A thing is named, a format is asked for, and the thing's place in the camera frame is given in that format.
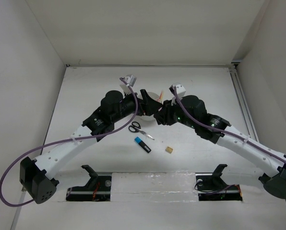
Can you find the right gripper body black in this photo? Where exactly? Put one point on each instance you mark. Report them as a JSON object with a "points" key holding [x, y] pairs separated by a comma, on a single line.
{"points": [[173, 113]]}

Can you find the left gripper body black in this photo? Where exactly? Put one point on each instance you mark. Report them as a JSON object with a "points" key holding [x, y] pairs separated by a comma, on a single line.
{"points": [[129, 104]]}

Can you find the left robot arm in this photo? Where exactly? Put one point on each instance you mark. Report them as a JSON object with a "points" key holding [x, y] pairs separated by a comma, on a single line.
{"points": [[41, 177]]}

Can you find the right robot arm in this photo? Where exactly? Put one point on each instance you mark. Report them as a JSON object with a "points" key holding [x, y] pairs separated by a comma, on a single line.
{"points": [[271, 173]]}

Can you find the white round divided organizer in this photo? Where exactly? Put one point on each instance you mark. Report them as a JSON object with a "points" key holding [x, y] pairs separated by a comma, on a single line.
{"points": [[151, 118]]}

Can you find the tan eraser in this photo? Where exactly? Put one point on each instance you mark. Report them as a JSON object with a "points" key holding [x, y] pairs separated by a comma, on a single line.
{"points": [[169, 150]]}

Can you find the blue cap black marker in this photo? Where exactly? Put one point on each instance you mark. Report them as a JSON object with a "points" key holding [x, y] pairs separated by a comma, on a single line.
{"points": [[142, 145]]}

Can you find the black handled scissors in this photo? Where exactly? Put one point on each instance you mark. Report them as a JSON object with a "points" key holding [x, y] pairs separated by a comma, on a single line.
{"points": [[135, 127]]}

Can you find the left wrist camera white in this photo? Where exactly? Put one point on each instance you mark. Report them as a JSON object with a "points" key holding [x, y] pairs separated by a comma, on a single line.
{"points": [[127, 81]]}

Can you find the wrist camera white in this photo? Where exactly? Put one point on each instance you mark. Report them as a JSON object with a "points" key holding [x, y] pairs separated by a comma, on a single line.
{"points": [[177, 89], [127, 81]]}

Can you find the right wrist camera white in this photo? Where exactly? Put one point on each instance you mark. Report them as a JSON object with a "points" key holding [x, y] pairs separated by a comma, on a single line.
{"points": [[177, 89]]}

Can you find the aluminium rail right edge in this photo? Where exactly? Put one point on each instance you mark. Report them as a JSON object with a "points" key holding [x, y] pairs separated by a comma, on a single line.
{"points": [[251, 130]]}

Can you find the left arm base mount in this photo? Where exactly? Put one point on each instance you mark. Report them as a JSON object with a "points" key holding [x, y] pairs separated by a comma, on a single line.
{"points": [[96, 189]]}

